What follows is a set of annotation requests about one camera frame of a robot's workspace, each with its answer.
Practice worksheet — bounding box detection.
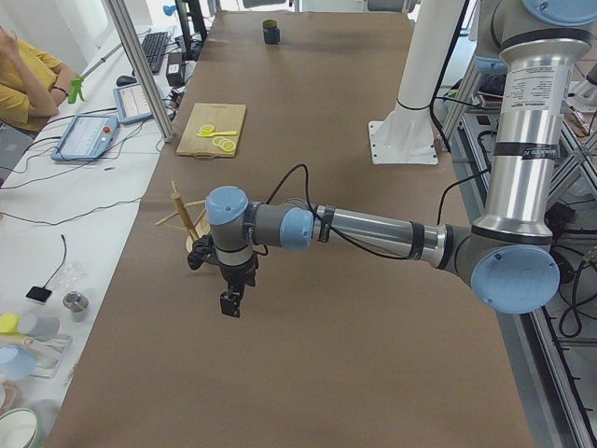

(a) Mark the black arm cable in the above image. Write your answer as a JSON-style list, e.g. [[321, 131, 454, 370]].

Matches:
[[265, 163, 449, 259]]

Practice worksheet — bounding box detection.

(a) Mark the blue teach pendant tablet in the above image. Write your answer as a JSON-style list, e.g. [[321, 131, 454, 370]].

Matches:
[[113, 83, 153, 125], [50, 114, 119, 162]]

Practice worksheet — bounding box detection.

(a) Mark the person in yellow shirt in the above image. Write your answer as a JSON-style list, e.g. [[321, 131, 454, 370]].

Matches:
[[1, 30, 77, 134]]

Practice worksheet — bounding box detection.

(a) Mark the black power adapter box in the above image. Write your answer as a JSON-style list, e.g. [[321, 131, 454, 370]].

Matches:
[[166, 52, 186, 87]]

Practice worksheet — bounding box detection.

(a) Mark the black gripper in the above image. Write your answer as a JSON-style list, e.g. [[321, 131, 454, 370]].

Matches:
[[219, 254, 258, 318]]

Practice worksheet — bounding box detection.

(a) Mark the black monitor stand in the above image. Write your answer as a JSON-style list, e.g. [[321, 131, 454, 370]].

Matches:
[[175, 0, 207, 61]]

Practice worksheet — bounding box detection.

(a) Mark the wooden cutting board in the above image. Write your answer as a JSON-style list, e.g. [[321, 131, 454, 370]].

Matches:
[[175, 103, 246, 159]]

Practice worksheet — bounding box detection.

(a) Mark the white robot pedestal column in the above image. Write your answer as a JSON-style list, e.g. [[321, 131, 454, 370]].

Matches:
[[368, 0, 468, 165]]

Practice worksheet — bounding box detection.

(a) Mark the lemon slice on knife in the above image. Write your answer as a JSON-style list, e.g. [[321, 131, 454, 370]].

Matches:
[[198, 124, 215, 136]]

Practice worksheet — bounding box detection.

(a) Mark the wooden cup storage rack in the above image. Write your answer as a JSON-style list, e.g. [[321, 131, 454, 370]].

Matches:
[[155, 181, 211, 253]]

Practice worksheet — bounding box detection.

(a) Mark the black computer mouse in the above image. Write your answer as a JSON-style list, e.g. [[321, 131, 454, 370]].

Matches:
[[116, 76, 137, 87]]

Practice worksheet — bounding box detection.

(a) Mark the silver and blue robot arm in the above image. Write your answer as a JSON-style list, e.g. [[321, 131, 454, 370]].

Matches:
[[206, 1, 596, 317]]

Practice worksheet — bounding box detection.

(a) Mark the grey plastic cup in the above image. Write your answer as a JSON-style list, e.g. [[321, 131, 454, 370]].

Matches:
[[17, 314, 60, 341]]

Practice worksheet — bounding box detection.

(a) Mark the aluminium frame post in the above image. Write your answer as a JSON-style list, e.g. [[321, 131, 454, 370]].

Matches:
[[105, 0, 174, 143]]

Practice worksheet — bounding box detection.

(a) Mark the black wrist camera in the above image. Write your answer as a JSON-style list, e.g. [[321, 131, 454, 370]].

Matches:
[[187, 235, 218, 271]]

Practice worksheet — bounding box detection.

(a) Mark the light blue plastic cup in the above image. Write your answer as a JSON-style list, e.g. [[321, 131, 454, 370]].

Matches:
[[0, 344, 37, 381]]

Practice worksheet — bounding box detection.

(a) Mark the yellow plastic knife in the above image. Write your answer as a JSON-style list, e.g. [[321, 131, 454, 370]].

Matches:
[[196, 131, 238, 138]]

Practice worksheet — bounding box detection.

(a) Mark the black keyboard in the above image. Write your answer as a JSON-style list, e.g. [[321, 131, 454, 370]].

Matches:
[[141, 32, 169, 74]]

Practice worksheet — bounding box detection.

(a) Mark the small black square pad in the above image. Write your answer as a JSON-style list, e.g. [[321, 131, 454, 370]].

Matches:
[[25, 286, 52, 303]]

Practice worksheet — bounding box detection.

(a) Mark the yellow plastic cup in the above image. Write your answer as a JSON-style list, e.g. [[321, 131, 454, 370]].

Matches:
[[0, 314, 21, 335]]

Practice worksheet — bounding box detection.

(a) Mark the dark blue mug yellow inside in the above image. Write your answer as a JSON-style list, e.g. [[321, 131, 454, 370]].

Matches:
[[262, 19, 281, 45]]

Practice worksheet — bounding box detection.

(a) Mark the clear cup tray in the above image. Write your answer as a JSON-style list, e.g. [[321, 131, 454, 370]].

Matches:
[[20, 334, 73, 379]]

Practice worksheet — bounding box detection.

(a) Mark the near blue teach pendant tablet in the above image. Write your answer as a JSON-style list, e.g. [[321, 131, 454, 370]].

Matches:
[[50, 114, 119, 162]]

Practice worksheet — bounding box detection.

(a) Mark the small metal cylinder cup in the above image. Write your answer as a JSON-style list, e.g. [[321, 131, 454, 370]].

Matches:
[[62, 291, 89, 322]]

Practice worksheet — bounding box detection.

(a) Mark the far blue teach pendant tablet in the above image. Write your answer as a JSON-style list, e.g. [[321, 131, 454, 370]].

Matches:
[[113, 83, 153, 125]]

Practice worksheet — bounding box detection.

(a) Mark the lemon slices row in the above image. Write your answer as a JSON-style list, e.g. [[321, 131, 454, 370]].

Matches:
[[212, 136, 237, 153]]

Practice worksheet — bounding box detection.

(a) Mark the green rimmed white bowl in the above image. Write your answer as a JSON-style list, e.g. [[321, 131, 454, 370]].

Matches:
[[1, 408, 40, 448]]

